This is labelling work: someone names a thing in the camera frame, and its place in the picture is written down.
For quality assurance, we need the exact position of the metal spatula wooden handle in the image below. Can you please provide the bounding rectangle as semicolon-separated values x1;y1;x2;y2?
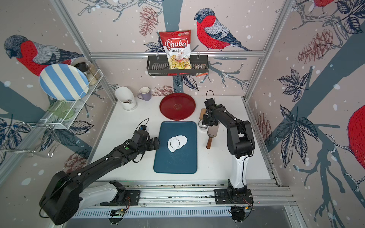
206;124;220;149

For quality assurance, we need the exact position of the wooden dough roller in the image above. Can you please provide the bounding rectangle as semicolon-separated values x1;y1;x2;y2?
199;108;206;120

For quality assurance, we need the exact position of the white dough piece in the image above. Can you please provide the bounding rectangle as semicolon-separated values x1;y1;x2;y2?
167;135;188;153

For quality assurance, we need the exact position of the round cut dough wrapper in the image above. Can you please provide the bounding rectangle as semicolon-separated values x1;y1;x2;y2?
168;138;180;150

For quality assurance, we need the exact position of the teal cutting board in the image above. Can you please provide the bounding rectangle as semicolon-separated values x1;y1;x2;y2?
154;121;198;174

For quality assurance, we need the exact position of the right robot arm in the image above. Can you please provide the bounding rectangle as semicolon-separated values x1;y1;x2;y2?
202;98;255;202

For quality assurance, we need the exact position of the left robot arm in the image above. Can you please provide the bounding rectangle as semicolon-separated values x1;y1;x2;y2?
39;125;160;225

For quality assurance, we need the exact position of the red round tray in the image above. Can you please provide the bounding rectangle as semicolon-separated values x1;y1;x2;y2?
159;93;196;121

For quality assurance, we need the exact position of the purple mug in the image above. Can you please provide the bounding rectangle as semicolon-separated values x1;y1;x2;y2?
137;86;151;101

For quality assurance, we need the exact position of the white cutlery holder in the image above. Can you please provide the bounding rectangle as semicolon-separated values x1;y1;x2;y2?
115;86;137;111

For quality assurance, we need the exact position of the Chuba cassava chips bag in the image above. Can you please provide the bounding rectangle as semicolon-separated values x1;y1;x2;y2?
160;30;192;70

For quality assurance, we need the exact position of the green glass cup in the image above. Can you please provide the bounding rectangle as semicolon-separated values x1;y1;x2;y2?
48;100;74;120

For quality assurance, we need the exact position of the spice jar dark lid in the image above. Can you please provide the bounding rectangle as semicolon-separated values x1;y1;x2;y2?
74;62;90;75

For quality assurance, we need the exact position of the blue striped plate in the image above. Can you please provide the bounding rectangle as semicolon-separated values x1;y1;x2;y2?
40;64;89;101

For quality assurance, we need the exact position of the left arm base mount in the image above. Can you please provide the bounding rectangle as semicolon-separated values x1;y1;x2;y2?
100;180;141;206

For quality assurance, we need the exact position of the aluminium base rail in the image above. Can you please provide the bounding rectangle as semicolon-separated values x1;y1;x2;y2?
73;181;300;224

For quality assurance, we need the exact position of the black wire wall basket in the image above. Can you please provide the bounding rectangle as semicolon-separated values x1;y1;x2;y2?
146;55;209;76

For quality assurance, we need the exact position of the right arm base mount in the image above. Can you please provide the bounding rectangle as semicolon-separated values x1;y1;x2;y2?
213;186;254;205

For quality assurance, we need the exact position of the clear wire wall shelf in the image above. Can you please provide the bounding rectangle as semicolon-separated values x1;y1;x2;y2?
31;64;104;130

